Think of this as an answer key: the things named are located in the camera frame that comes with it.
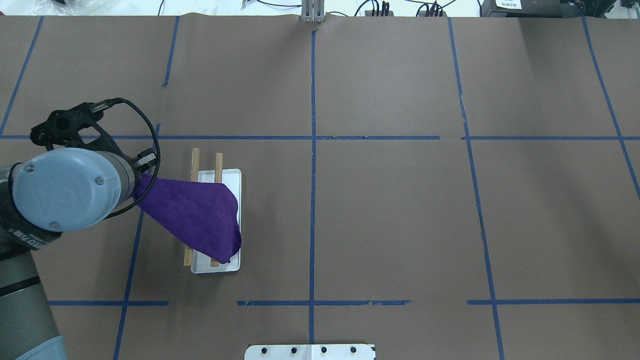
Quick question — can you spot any wooden rack bar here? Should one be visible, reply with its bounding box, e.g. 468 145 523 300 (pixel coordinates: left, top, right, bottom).
210 152 224 268
183 147 201 267

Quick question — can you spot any white camera pole with base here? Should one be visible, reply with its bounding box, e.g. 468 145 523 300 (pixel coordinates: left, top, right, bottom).
244 343 377 360

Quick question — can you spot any upper wooden rack bar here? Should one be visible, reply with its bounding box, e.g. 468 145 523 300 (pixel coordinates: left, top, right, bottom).
183 147 201 267

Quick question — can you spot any purple towel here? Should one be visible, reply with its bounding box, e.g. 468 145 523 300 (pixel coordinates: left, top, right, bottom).
132 173 242 264

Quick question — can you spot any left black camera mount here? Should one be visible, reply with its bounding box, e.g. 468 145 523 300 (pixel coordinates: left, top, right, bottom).
29 100 132 162

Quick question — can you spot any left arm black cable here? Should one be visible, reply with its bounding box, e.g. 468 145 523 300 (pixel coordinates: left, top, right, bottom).
90 97 161 219

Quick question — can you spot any lower wooden rack bar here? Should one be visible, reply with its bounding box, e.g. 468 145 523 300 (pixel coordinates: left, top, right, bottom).
210 152 224 268

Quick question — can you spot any aluminium frame post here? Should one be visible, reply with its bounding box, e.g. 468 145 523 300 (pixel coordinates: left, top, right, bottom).
301 0 326 23

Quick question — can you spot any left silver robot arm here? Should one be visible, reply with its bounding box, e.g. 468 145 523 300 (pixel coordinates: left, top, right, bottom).
1 148 160 360

